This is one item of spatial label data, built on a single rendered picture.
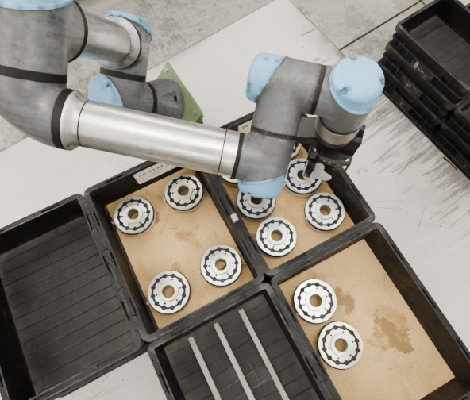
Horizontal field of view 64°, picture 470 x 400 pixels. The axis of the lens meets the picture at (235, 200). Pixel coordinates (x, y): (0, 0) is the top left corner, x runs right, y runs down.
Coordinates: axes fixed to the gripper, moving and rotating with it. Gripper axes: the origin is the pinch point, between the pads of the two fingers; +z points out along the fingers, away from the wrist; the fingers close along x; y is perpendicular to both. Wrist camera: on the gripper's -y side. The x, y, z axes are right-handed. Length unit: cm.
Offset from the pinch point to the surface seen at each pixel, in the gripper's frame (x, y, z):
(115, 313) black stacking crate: -45, -35, 13
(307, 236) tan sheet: -12.8, 5.7, 16.0
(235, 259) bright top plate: -24.3, -10.3, 12.1
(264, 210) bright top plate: -10.1, -6.8, 13.4
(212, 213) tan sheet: -14.3, -20.0, 15.9
